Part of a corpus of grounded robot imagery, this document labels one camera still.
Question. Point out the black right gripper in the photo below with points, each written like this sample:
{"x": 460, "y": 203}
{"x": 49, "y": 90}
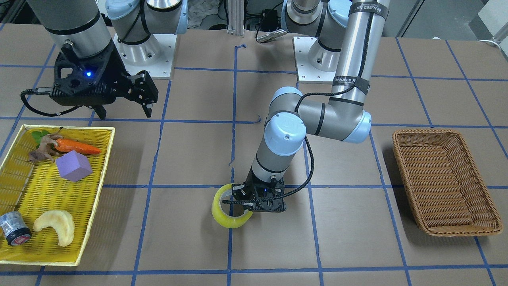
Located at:
{"x": 117, "y": 66}

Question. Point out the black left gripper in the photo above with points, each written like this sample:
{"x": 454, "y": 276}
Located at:
{"x": 249, "y": 181}

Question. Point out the yellow clear tape roll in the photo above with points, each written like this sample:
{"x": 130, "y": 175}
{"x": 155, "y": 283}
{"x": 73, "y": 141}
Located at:
{"x": 219, "y": 214}

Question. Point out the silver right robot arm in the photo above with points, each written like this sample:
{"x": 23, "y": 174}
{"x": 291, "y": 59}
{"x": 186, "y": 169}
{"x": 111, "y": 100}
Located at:
{"x": 81, "y": 23}

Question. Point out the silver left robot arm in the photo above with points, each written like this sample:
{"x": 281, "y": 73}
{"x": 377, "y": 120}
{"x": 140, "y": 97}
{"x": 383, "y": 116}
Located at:
{"x": 351, "y": 29}

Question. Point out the orange toy carrot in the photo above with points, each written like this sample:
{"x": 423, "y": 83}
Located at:
{"x": 68, "y": 145}

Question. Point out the purple foam cube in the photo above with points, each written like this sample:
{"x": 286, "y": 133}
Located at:
{"x": 73, "y": 166}

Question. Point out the brown root toy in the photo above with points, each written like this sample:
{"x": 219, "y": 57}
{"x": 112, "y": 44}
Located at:
{"x": 45, "y": 150}

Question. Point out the green leaf toy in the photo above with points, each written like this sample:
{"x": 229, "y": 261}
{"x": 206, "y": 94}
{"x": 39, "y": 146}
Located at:
{"x": 38, "y": 135}

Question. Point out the yellow woven tray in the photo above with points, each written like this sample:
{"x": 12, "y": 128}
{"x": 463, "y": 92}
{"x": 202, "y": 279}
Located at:
{"x": 33, "y": 189}

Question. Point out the beige croissant toy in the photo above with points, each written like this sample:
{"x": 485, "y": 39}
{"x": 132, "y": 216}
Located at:
{"x": 59, "y": 220}

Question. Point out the black silver can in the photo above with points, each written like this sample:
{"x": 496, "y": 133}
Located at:
{"x": 15, "y": 229}

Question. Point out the brown wicker basket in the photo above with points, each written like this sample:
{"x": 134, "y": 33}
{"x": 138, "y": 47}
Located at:
{"x": 446, "y": 193}

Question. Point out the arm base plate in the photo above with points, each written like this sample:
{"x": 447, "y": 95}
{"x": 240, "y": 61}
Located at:
{"x": 314, "y": 63}
{"x": 156, "y": 55}

